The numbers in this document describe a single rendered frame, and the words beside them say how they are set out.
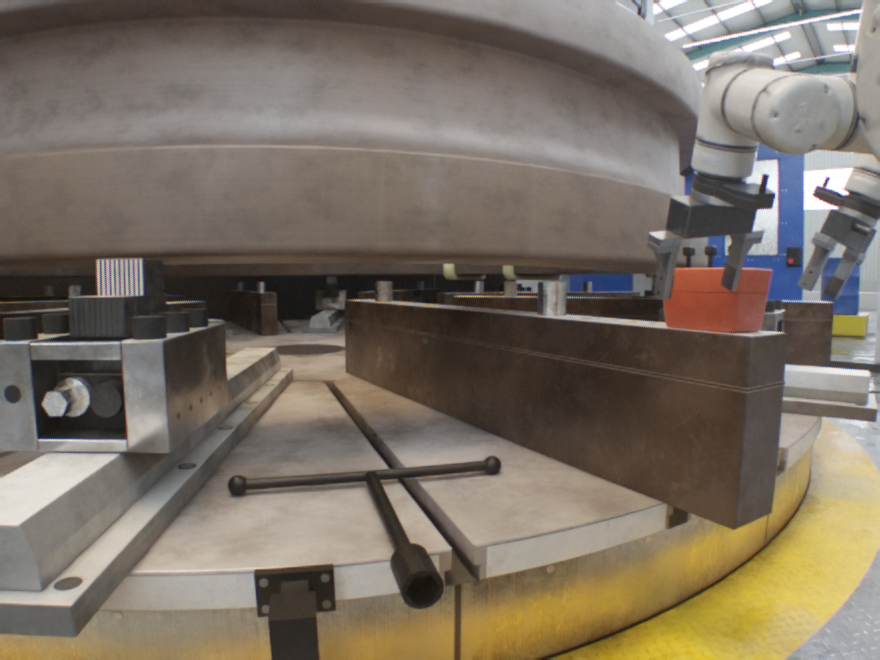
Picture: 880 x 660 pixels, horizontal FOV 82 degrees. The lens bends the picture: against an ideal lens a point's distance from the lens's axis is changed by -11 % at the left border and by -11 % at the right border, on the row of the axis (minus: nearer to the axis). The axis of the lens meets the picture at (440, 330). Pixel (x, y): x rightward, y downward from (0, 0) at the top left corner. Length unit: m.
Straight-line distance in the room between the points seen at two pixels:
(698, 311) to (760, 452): 0.30
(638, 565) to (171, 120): 1.61
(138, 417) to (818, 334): 3.32
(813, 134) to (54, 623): 1.12
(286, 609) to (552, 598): 0.59
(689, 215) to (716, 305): 0.36
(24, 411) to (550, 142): 1.61
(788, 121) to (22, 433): 1.33
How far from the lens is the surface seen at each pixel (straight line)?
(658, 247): 0.85
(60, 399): 1.23
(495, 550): 1.09
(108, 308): 1.26
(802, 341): 3.60
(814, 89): 0.72
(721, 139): 0.84
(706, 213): 0.86
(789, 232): 6.42
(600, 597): 1.33
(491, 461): 1.40
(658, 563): 1.43
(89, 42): 1.88
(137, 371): 1.14
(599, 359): 1.37
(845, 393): 2.37
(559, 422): 1.51
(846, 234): 1.17
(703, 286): 1.18
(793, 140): 0.72
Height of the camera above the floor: 0.78
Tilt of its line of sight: 5 degrees down
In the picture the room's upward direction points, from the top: straight up
